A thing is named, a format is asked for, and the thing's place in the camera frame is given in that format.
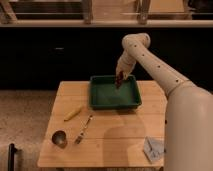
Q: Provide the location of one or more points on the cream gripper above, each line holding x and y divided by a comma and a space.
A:
126, 63

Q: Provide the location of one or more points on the dark red grapes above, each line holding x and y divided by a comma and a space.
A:
119, 79

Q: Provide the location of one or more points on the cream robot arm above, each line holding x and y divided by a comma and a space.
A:
188, 138

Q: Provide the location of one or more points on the green plastic tray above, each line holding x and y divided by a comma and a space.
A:
103, 94

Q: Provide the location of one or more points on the grey folded cloth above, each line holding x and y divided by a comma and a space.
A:
153, 149

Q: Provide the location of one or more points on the wooden table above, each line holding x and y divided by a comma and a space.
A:
113, 138

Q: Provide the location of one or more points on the silver metal fork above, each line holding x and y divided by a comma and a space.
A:
81, 135

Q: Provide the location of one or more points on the small metal cup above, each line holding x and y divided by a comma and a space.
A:
59, 139

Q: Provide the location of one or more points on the black chair back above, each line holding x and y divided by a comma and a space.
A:
11, 154

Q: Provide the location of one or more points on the wooden shelf frame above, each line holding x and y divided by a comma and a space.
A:
107, 13

